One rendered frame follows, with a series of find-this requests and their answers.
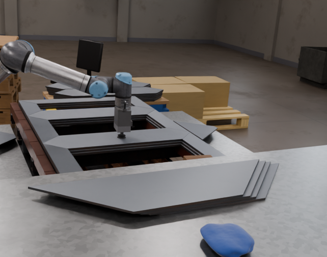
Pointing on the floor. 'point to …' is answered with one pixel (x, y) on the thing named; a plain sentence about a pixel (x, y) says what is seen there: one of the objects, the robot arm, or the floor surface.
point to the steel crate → (317, 66)
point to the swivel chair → (88, 56)
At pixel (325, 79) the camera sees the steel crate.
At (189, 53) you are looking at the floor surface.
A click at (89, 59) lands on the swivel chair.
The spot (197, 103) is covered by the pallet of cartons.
